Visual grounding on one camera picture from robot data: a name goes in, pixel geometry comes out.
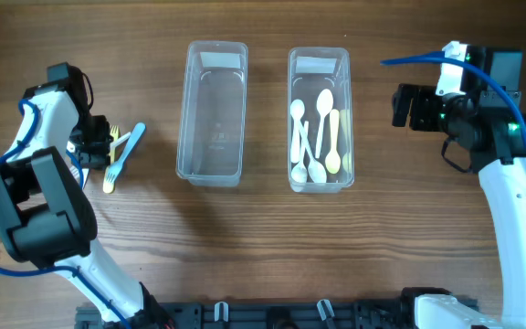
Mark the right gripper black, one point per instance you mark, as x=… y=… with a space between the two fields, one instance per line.
x=423 y=96

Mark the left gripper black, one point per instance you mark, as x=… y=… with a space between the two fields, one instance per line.
x=98 y=158

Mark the white fork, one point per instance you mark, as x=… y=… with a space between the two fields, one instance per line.
x=120 y=140
x=80 y=175
x=116 y=168

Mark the white spoon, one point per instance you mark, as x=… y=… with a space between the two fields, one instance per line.
x=316 y=170
x=324 y=105
x=296 y=110
x=299 y=172

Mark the yellow plastic spoon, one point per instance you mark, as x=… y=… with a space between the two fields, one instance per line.
x=333 y=159

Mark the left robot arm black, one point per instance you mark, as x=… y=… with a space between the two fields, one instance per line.
x=46 y=219

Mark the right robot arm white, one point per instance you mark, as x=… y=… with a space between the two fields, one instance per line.
x=484 y=125

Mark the clear container, left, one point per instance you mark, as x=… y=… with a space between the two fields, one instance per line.
x=212 y=127

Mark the clear container,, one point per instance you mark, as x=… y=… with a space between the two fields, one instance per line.
x=212 y=127
x=311 y=70

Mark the clear container, right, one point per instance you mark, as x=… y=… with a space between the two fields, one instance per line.
x=311 y=70

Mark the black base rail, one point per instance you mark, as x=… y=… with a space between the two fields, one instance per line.
x=414 y=308

